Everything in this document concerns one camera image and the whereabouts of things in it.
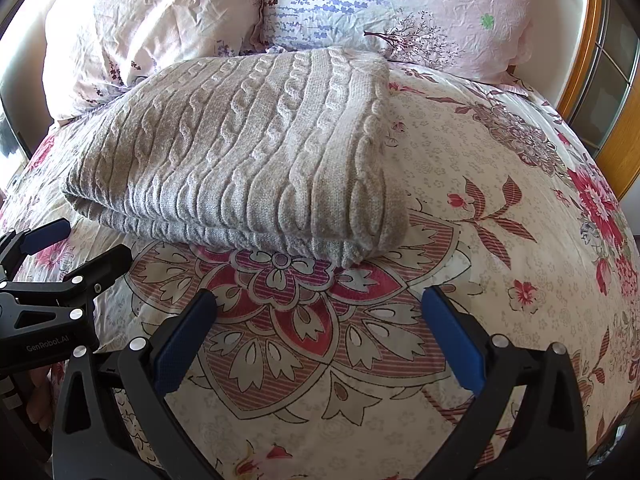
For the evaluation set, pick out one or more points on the wooden framed glass door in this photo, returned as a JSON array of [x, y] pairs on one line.
[[607, 75]]

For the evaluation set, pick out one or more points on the pink and blue floral pillow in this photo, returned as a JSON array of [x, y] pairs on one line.
[[400, 5]]

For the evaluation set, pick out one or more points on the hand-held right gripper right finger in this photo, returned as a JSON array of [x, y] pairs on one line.
[[452, 340]]

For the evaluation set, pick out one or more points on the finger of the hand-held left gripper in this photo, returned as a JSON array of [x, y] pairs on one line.
[[47, 234], [102, 265]]

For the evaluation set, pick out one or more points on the floral bed cover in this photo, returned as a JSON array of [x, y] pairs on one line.
[[500, 240]]

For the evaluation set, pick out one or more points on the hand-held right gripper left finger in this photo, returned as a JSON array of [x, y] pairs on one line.
[[179, 347]]

